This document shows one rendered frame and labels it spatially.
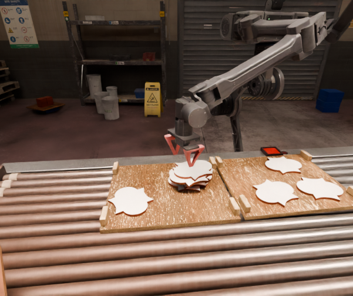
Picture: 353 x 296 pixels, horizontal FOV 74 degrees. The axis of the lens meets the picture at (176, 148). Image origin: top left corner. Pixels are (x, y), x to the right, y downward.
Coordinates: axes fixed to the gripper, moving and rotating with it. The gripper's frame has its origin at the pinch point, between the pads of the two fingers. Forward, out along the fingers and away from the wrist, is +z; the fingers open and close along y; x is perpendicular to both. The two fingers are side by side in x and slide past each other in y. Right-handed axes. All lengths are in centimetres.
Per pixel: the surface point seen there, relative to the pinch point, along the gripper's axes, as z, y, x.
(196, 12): -78, -379, 272
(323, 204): 10.8, 31.6, 33.5
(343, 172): 12, 24, 63
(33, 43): -15, -564, -15
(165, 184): 11.6, -4.1, -4.3
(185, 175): 5.8, 2.1, -0.2
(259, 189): 10.1, 16.5, 20.9
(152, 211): 11.9, 6.0, -14.6
